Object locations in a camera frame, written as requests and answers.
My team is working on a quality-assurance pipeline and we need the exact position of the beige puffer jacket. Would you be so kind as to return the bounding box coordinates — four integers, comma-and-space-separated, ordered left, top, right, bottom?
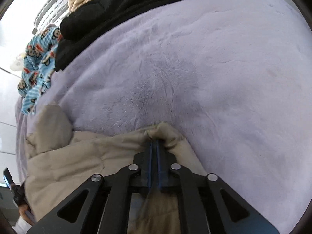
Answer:
24, 104, 207, 234

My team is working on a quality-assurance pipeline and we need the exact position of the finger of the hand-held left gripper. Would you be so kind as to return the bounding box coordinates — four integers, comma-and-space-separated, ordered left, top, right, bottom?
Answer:
3, 167, 16, 192

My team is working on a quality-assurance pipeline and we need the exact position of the blue monkey print pajamas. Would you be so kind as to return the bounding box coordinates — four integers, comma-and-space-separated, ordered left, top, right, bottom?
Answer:
17, 24, 62, 116

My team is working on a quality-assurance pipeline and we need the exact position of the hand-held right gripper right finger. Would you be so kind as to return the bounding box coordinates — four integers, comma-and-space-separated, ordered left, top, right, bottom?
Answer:
157, 141, 280, 234

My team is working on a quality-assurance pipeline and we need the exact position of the lilac plush blanket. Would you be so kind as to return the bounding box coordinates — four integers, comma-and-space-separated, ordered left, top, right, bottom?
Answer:
15, 0, 312, 234

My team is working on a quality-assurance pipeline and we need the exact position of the black fleece garment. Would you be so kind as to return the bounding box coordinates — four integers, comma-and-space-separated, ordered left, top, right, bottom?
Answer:
54, 0, 214, 72

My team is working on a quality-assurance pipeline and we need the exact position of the person's left hand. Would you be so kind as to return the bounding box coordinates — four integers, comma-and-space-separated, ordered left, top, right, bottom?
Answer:
19, 203, 36, 225

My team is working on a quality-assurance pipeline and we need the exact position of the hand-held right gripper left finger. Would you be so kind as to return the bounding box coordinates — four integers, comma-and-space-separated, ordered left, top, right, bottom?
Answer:
27, 140, 155, 234

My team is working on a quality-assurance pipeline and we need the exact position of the white plastic bag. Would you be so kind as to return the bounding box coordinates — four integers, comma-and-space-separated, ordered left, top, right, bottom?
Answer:
9, 52, 26, 72

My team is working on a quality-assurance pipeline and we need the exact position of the grey quilted pillow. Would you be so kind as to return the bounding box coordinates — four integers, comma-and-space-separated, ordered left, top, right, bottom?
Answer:
33, 0, 70, 28

